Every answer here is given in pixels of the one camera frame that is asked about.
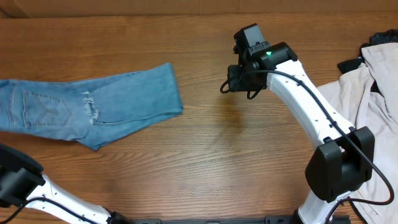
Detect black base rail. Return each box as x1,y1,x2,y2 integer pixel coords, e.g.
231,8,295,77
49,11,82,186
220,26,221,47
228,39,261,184
130,214,352,224

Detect black garment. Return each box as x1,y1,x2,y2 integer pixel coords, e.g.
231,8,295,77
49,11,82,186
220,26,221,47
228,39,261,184
337,29,397,98

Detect left black cable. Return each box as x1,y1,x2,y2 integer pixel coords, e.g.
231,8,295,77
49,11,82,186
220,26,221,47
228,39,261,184
0,196,100,224

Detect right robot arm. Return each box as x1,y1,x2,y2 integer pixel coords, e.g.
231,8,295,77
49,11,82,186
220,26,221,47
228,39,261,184
224,24,375,223

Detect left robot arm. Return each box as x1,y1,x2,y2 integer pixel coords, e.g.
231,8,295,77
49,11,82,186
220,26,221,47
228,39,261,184
1,144,133,224

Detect light blue denim jeans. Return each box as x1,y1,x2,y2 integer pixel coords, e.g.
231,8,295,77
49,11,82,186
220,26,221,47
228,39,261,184
1,63,183,151

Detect pale pink garment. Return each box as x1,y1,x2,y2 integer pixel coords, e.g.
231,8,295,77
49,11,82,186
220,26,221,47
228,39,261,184
315,42,398,224

